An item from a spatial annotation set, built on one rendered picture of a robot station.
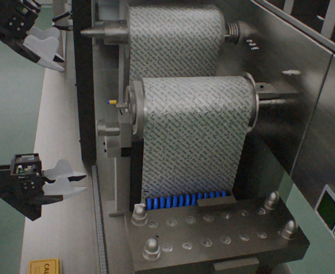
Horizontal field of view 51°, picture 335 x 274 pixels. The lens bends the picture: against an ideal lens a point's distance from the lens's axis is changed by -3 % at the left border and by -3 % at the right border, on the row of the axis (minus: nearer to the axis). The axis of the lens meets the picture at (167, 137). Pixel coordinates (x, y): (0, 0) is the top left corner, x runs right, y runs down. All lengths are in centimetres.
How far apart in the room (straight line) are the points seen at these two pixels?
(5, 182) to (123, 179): 29
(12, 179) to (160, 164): 32
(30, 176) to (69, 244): 25
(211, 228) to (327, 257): 155
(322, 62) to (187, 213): 44
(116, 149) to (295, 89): 43
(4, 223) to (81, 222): 133
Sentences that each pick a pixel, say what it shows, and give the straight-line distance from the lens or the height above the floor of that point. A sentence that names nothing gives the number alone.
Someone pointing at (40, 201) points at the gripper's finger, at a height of 110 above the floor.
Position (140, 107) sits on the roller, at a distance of 73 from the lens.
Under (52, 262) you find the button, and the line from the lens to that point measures 91.
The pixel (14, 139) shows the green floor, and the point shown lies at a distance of 296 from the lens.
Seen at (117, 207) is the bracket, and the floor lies 93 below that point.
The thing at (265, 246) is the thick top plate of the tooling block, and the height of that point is 103.
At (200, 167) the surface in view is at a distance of 85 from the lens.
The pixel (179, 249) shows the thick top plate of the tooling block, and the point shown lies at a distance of 79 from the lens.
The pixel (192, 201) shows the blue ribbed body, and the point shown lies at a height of 104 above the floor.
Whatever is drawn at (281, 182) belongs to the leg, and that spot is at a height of 90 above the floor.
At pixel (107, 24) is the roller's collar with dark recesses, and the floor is 136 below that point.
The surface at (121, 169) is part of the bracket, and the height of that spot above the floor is 106.
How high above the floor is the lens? 165
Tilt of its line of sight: 35 degrees down
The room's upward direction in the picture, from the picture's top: 5 degrees clockwise
